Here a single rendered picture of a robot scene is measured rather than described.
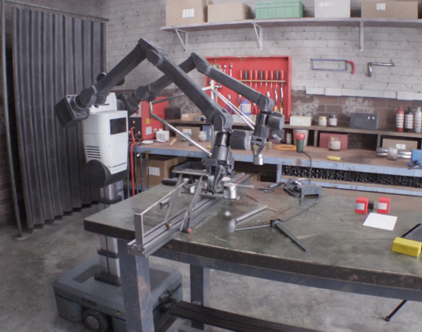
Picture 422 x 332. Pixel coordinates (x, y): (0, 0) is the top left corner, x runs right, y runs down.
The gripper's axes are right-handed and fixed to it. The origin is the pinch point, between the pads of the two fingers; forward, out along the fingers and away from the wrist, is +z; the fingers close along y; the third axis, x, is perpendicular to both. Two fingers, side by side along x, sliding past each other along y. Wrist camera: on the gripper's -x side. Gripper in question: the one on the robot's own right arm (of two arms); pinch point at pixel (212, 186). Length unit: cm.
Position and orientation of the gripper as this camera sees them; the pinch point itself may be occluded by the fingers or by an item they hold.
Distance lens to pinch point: 126.8
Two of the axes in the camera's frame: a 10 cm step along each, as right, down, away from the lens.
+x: -3.5, -3.2, -8.8
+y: -9.2, -0.9, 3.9
